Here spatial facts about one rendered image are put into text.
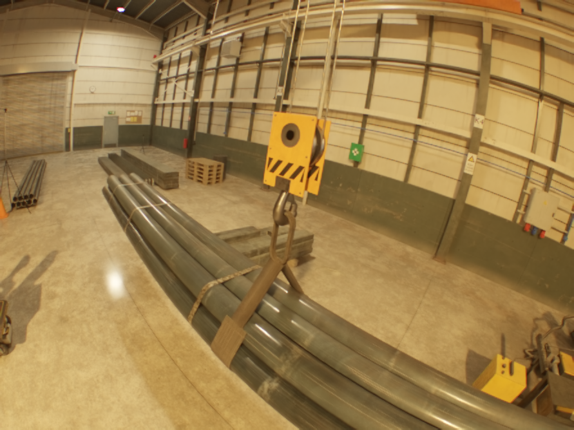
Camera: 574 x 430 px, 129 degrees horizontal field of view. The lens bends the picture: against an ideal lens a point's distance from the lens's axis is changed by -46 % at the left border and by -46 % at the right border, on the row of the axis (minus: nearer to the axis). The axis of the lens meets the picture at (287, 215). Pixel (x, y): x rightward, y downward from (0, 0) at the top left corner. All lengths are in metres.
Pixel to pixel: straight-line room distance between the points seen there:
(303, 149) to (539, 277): 6.83
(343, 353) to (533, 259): 6.27
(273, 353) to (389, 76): 6.97
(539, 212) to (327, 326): 5.86
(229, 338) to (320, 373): 0.46
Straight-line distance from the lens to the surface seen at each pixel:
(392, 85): 7.23
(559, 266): 7.34
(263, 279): 1.18
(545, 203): 6.58
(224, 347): 1.28
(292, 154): 0.97
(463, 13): 6.84
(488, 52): 6.92
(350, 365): 1.14
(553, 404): 3.09
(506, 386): 3.30
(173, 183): 8.21
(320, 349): 1.17
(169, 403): 2.60
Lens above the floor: 2.29
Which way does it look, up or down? 20 degrees down
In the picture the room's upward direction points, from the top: 10 degrees clockwise
